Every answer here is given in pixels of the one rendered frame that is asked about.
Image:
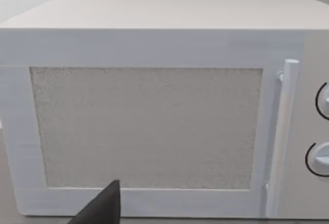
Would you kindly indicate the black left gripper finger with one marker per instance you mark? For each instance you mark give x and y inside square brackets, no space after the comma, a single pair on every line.
[105,206]

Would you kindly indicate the pale microwave door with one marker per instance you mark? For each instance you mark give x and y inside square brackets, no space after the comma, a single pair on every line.
[146,129]

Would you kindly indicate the pale microwave oven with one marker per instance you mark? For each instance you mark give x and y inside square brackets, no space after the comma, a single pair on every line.
[159,23]

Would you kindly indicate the pale microwave knob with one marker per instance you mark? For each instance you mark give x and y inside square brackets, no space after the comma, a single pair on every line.
[324,102]
[320,159]

